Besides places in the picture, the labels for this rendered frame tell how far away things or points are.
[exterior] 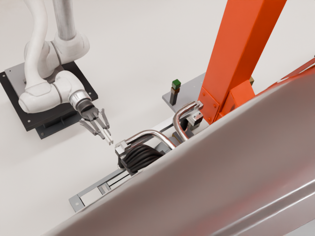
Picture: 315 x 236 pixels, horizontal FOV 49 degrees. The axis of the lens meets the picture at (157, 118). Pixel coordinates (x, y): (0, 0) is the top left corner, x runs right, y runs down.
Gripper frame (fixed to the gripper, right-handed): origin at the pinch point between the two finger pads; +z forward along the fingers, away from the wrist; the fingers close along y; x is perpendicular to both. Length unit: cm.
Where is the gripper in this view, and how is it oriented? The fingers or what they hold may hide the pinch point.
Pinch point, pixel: (107, 136)
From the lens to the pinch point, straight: 151.3
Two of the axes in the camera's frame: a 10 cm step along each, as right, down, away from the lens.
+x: 0.8, -5.5, -8.3
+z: 5.9, 7.0, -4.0
